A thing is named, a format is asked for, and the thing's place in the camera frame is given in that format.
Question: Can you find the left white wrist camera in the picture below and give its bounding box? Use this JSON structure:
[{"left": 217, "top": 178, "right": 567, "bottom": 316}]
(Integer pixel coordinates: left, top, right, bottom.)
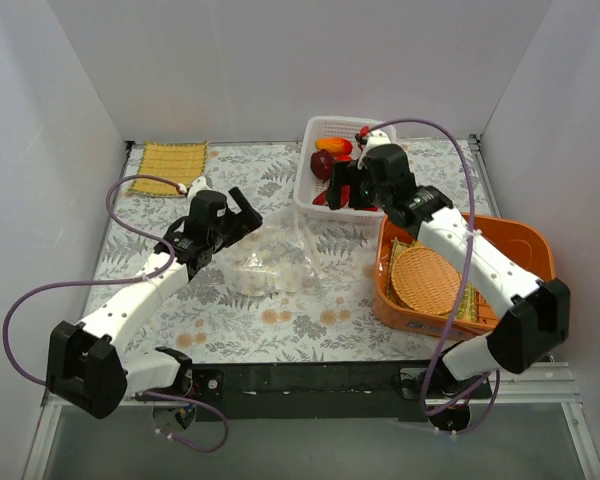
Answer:
[{"left": 177, "top": 175, "right": 210, "bottom": 199}]

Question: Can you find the red fake lobster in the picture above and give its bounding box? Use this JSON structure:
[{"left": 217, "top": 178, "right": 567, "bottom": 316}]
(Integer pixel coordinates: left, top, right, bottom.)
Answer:
[{"left": 310, "top": 152, "right": 352, "bottom": 208}]

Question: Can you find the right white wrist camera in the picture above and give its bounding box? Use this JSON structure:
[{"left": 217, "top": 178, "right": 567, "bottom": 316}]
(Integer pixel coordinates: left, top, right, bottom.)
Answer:
[{"left": 356, "top": 126, "right": 392, "bottom": 150}]

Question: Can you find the orange yellow fake mango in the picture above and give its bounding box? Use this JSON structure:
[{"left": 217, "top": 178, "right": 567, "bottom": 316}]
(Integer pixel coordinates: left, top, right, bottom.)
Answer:
[{"left": 315, "top": 137, "right": 353, "bottom": 157}]

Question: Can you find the purple cable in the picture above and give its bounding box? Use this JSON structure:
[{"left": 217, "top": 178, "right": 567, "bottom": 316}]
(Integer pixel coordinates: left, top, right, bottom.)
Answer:
[
  {"left": 2, "top": 175, "right": 229, "bottom": 454},
  {"left": 369, "top": 118, "right": 501, "bottom": 435}
]

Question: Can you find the yellow woven mat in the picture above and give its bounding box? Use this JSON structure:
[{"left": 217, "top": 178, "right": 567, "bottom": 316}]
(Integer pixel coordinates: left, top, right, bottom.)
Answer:
[{"left": 127, "top": 141, "right": 208, "bottom": 197}]

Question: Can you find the round woven bamboo tray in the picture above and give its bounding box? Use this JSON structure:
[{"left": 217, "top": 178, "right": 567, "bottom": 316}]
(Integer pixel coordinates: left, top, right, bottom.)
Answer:
[{"left": 389, "top": 247, "right": 461, "bottom": 315}]

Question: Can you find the orange plastic tub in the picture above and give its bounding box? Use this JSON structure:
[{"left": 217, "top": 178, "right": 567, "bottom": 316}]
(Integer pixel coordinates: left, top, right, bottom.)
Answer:
[{"left": 372, "top": 215, "right": 555, "bottom": 341}]

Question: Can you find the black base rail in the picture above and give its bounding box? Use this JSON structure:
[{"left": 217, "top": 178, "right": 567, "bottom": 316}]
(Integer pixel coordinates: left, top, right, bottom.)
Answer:
[{"left": 134, "top": 359, "right": 494, "bottom": 424}]

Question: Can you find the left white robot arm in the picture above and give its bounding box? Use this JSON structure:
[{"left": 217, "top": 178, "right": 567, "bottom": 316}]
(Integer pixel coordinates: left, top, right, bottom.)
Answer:
[{"left": 46, "top": 187, "right": 263, "bottom": 419}]

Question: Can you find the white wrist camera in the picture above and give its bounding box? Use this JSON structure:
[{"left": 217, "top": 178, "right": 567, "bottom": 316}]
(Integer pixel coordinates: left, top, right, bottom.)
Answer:
[
  {"left": 356, "top": 126, "right": 392, "bottom": 150},
  {"left": 177, "top": 175, "right": 210, "bottom": 199}
]

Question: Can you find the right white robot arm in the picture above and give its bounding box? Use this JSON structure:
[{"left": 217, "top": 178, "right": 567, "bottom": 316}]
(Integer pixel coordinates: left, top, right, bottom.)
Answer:
[{"left": 326, "top": 143, "right": 570, "bottom": 398}]

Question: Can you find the green bamboo mat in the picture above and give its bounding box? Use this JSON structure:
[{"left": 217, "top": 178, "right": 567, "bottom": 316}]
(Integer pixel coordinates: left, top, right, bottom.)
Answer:
[{"left": 387, "top": 238, "right": 496, "bottom": 324}]

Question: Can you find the white perforated plastic basket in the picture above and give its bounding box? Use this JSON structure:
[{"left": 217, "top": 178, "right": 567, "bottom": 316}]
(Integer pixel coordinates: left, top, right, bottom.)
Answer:
[{"left": 293, "top": 116, "right": 384, "bottom": 224}]

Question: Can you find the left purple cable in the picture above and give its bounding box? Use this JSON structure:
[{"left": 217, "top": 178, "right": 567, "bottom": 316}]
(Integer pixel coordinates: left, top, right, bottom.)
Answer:
[{"left": 2, "top": 175, "right": 229, "bottom": 454}]

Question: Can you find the dark red fake fruit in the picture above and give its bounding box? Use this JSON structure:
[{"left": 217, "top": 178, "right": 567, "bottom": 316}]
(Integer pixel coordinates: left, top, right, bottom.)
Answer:
[{"left": 310, "top": 150, "right": 334, "bottom": 181}]

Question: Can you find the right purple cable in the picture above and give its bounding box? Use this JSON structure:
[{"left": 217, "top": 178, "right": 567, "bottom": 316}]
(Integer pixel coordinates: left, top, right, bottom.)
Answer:
[{"left": 369, "top": 118, "right": 501, "bottom": 435}]

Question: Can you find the clear zip top bag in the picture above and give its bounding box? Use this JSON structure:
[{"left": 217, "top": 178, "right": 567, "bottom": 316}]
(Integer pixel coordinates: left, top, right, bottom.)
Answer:
[{"left": 214, "top": 205, "right": 323, "bottom": 296}]

